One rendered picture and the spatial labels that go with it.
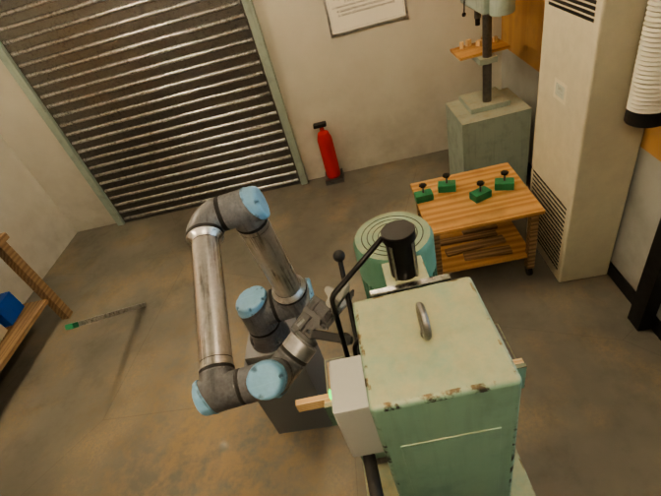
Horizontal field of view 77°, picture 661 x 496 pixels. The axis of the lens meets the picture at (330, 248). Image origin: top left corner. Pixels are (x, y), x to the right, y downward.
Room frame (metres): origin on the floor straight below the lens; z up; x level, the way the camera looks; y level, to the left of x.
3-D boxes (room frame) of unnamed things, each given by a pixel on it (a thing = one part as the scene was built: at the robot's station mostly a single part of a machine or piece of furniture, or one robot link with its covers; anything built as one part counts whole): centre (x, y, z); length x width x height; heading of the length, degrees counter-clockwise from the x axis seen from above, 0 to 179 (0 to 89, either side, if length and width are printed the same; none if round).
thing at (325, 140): (3.66, -0.25, 0.30); 0.19 x 0.18 x 0.60; 171
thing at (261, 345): (1.33, 0.39, 0.67); 0.19 x 0.19 x 0.10
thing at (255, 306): (1.33, 0.39, 0.81); 0.17 x 0.15 x 0.18; 89
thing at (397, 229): (0.56, -0.12, 1.54); 0.08 x 0.08 x 0.17; 84
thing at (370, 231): (0.70, -0.14, 1.35); 0.18 x 0.18 x 0.31
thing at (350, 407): (0.40, 0.04, 1.40); 0.10 x 0.06 x 0.16; 174
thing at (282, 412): (1.33, 0.39, 0.28); 0.30 x 0.30 x 0.55; 81
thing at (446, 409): (0.41, -0.11, 1.16); 0.22 x 0.22 x 0.72; 84
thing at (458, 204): (2.03, -0.92, 0.32); 0.66 x 0.57 x 0.64; 81
